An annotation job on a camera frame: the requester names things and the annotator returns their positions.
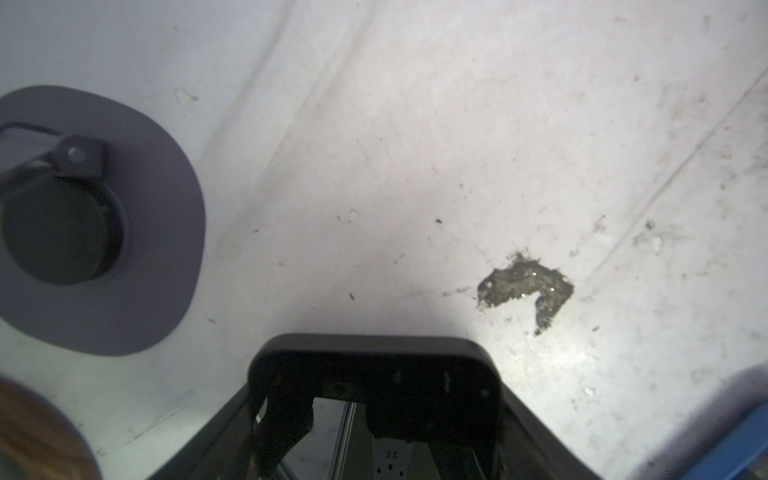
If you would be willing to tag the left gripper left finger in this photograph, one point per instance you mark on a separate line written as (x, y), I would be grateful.
(207, 454)

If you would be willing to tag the phone from stand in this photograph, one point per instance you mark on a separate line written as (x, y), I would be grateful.
(738, 451)

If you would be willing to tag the grey round stand far left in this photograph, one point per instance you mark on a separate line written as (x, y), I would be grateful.
(102, 222)

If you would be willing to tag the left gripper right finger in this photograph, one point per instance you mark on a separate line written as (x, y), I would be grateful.
(529, 450)

